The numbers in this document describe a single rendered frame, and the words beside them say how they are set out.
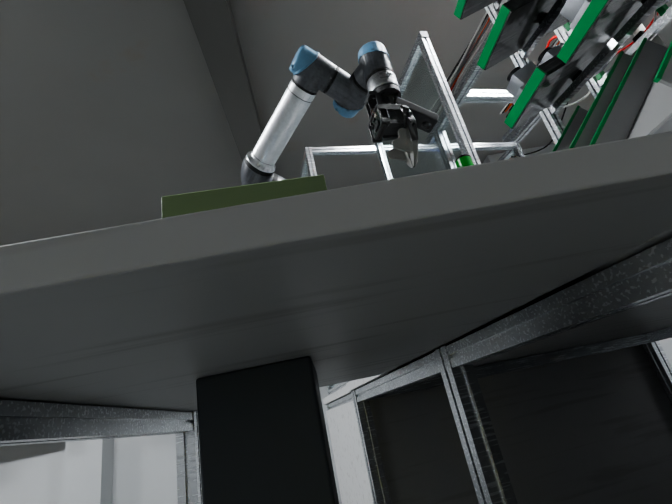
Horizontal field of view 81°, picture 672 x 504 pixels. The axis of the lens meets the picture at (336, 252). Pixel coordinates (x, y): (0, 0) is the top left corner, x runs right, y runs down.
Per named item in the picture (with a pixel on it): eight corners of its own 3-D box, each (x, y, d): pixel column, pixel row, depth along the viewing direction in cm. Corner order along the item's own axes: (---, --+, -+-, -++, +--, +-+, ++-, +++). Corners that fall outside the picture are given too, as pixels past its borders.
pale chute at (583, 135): (592, 175, 57) (562, 161, 58) (545, 219, 69) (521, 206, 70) (647, 61, 67) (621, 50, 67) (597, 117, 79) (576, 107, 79)
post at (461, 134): (524, 291, 107) (421, 37, 146) (517, 294, 109) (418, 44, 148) (533, 289, 107) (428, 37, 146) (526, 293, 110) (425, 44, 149)
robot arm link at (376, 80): (390, 94, 102) (401, 68, 95) (394, 108, 100) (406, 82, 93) (363, 94, 100) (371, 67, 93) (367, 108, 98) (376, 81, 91)
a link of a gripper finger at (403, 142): (394, 167, 87) (384, 134, 90) (419, 166, 88) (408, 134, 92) (399, 158, 84) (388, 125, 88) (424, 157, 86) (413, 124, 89)
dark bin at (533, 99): (547, 75, 65) (514, 49, 67) (512, 130, 77) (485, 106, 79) (649, 12, 72) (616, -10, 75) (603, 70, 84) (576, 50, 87)
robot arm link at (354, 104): (323, 87, 111) (344, 56, 103) (356, 108, 115) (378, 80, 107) (318, 104, 106) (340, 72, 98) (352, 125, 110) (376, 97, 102)
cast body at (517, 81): (531, 97, 70) (503, 74, 72) (523, 113, 74) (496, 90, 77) (566, 71, 71) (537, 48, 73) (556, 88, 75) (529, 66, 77)
